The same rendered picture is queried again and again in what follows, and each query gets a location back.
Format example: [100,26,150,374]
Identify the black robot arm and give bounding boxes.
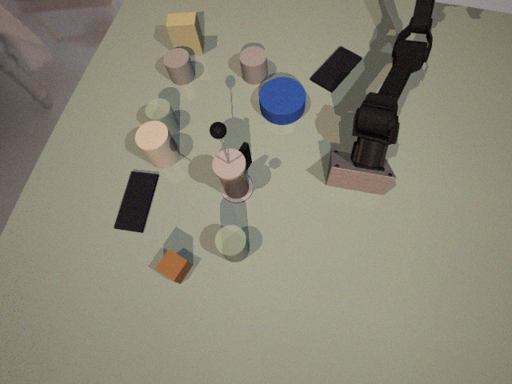
[350,0,435,171]

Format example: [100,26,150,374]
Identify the blue cylinder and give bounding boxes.
[259,78,306,125]

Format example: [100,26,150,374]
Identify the black flat rectangular pad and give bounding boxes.
[114,171,159,233]
[310,46,362,93]

